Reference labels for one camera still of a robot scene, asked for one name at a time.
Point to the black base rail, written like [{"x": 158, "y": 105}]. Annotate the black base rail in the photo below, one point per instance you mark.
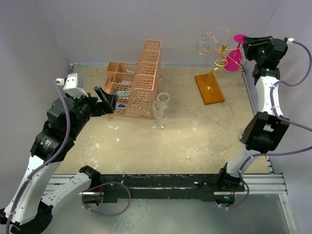
[{"x": 202, "y": 187}]

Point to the wooden rack base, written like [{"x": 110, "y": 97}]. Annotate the wooden rack base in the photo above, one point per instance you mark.
[{"x": 209, "y": 89}]

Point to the clear round wine glass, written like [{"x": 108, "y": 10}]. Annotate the clear round wine glass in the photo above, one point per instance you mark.
[{"x": 165, "y": 98}]

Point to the clear wine glass far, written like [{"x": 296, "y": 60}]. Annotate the clear wine glass far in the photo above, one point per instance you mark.
[{"x": 204, "y": 40}]

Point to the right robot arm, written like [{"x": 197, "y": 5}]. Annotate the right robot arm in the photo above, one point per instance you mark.
[{"x": 265, "y": 131}]

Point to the peach plastic file organizer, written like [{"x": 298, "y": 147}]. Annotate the peach plastic file organizer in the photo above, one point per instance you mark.
[{"x": 136, "y": 84}]

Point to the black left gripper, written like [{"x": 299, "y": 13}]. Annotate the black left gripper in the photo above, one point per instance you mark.
[{"x": 100, "y": 108}]

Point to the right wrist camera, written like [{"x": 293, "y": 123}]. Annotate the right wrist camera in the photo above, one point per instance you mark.
[{"x": 288, "y": 41}]

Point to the clear wine glass back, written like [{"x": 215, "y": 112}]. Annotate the clear wine glass back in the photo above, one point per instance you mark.
[{"x": 158, "y": 111}]

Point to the gold wire wine glass rack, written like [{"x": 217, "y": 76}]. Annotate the gold wire wine glass rack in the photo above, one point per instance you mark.
[{"x": 219, "y": 48}]

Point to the pink wine glass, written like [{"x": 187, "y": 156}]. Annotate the pink wine glass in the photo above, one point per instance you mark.
[{"x": 235, "y": 59}]

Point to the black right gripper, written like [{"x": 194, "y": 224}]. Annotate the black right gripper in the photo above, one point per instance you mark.
[{"x": 251, "y": 42}]

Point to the clear flute wine glass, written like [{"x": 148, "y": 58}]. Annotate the clear flute wine glass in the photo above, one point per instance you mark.
[{"x": 164, "y": 85}]

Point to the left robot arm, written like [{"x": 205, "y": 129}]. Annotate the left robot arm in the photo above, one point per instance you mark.
[{"x": 30, "y": 212}]

